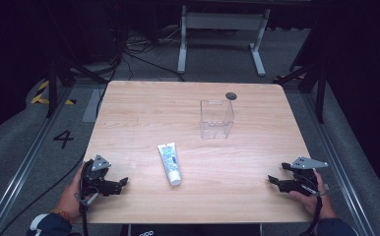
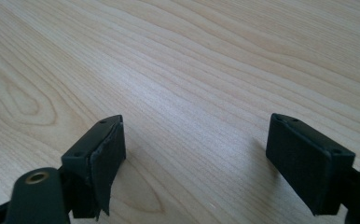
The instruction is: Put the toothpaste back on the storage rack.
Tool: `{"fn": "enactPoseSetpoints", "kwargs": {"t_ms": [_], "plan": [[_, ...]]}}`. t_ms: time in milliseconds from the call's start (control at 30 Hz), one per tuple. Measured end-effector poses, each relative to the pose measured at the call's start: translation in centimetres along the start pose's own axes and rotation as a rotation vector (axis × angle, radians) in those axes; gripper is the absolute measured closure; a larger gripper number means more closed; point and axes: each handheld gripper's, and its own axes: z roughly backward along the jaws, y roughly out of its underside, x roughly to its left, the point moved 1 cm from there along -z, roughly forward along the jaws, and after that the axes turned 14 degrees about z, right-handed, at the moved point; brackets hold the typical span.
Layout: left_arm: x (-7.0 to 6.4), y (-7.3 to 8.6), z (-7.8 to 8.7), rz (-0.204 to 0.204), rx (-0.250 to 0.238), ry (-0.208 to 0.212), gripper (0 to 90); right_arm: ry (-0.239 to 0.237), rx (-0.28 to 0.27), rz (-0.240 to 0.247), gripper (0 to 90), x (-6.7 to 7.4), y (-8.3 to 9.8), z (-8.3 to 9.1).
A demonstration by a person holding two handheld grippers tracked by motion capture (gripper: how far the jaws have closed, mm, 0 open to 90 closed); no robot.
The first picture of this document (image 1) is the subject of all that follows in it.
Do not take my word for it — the orange bead bracelet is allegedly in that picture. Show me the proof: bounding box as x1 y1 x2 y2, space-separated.
49 208 73 225

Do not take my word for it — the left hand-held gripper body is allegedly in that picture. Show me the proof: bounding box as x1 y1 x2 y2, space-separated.
79 154 121 198

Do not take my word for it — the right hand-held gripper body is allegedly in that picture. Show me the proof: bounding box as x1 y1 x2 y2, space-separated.
277 155 330 198

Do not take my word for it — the white toothpaste tube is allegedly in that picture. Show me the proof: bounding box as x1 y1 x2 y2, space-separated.
157 142 183 187

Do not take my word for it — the bundle of floor cables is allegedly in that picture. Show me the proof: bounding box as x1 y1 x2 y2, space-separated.
113 19 187 83

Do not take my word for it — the yellow black floor tape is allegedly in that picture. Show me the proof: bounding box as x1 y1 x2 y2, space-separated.
30 80 78 106

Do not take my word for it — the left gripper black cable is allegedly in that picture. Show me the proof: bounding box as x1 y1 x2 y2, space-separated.
74 191 98 236

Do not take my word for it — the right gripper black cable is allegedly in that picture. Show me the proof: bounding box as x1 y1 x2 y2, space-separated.
298 181 329 236

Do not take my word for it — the metal floor rail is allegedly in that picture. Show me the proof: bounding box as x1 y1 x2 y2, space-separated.
300 91 378 236
0 86 78 236

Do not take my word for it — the clear plastic box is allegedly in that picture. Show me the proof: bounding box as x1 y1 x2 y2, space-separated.
199 98 235 140

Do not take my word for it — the person's dark clothing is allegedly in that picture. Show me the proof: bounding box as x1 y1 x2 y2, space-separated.
120 223 263 236

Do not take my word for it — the long black floor cable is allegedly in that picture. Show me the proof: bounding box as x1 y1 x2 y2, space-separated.
0 153 87 236

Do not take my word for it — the person's right hand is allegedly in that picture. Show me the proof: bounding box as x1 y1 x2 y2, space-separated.
288 169 339 221

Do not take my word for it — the person's left hand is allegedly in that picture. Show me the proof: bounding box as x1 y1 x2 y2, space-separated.
56 160 94 221

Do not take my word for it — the black tripod stand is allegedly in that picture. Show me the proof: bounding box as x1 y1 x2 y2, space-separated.
274 61 328 125
44 53 109 119

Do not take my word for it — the grey metal desk frame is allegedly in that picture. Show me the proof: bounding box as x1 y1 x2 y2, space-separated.
176 4 272 78

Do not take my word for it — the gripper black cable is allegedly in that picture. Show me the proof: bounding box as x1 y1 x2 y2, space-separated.
74 191 98 236
298 181 329 236

